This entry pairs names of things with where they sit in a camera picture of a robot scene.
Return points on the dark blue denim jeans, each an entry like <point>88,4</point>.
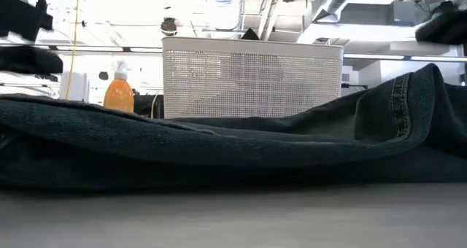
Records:
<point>219,146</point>

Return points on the white plastic laundry basket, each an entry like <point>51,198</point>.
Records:
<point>251,80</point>

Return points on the black garment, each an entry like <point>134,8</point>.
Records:
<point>250,35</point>

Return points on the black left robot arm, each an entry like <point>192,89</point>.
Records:
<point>22,18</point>

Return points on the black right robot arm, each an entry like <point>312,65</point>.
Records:
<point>445,27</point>

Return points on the black round overhead fixture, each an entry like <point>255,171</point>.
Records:
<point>169,26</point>

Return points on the orange spray bottle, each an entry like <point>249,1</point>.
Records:
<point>118,95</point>

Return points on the white background box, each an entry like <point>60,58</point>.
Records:
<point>74,87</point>

